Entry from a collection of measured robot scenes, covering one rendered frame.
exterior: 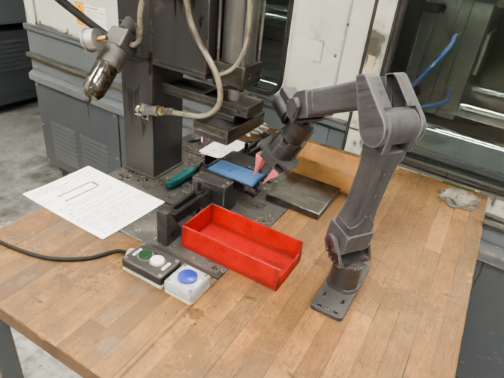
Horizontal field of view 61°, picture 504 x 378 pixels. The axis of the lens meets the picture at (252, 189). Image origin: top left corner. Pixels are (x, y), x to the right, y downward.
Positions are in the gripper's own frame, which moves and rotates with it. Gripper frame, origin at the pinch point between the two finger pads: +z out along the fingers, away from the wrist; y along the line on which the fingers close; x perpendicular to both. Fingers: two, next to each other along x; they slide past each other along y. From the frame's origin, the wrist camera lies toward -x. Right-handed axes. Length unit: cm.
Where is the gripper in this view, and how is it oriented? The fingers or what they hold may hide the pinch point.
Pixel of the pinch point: (261, 175)
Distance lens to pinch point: 110.4
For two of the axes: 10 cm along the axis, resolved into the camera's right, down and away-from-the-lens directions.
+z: -4.9, 6.2, 6.1
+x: -5.0, 3.8, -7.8
